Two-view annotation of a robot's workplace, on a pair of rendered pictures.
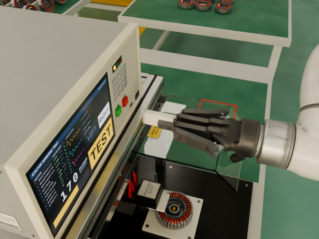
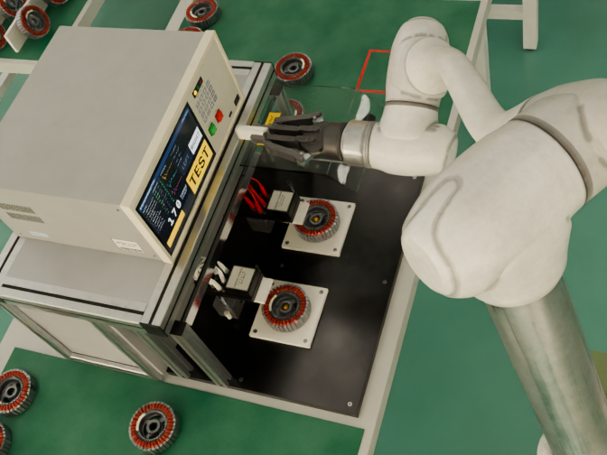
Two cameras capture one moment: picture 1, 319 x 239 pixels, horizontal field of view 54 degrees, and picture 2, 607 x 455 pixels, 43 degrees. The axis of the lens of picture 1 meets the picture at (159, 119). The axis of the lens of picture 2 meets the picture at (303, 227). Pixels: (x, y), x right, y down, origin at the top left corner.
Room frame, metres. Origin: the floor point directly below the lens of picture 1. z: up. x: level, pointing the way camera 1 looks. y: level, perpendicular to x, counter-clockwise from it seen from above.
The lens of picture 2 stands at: (-0.52, -0.40, 2.33)
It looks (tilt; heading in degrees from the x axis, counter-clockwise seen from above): 54 degrees down; 21
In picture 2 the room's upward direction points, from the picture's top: 25 degrees counter-clockwise
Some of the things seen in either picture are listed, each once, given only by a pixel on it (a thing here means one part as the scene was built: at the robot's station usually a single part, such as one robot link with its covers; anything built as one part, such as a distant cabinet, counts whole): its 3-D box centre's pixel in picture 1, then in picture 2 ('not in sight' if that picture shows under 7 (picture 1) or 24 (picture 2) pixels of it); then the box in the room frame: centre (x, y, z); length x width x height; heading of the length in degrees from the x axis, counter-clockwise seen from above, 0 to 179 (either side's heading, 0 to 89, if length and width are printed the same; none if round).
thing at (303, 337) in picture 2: not in sight; (288, 312); (0.29, 0.03, 0.78); 0.15 x 0.15 x 0.01; 73
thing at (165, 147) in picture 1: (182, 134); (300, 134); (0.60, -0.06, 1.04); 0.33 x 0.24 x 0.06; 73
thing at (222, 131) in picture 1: (200, 132); (291, 142); (0.46, -0.08, 1.18); 0.11 x 0.01 x 0.04; 74
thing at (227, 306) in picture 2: not in sight; (230, 298); (0.33, 0.17, 0.80); 0.07 x 0.05 x 0.06; 163
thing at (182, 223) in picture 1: (173, 209); (316, 220); (0.52, -0.04, 0.80); 0.11 x 0.11 x 0.04
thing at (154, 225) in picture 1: (173, 214); (318, 226); (0.52, -0.04, 0.78); 0.15 x 0.15 x 0.01; 73
